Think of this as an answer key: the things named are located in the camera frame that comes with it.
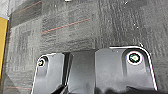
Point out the thick grey torso limb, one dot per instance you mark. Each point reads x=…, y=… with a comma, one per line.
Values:
x=80, y=73

